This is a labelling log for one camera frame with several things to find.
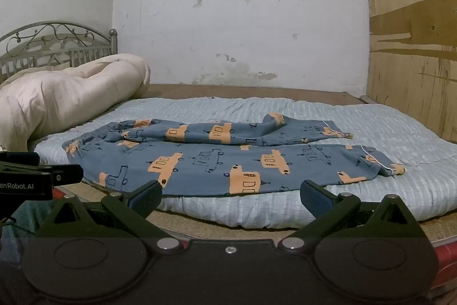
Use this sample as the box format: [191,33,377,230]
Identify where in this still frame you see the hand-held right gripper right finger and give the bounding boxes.
[278,179,428,253]

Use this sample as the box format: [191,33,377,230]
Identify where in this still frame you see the grey metal headboard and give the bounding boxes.
[0,21,119,86]

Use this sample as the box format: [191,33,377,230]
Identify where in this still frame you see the cream rolled comforter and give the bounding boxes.
[0,53,151,153]

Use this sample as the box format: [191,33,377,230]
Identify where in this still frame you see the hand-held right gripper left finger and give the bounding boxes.
[36,179,183,253]

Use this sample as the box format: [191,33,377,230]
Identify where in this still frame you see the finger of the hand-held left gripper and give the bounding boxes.
[52,163,85,185]

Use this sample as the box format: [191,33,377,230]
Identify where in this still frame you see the blue pants with orange print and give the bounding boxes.
[61,112,408,199]

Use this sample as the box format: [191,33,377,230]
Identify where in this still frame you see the teal cloth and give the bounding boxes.
[0,200,58,266]

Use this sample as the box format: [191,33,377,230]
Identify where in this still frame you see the light blue quilted blanket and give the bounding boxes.
[34,96,457,230]

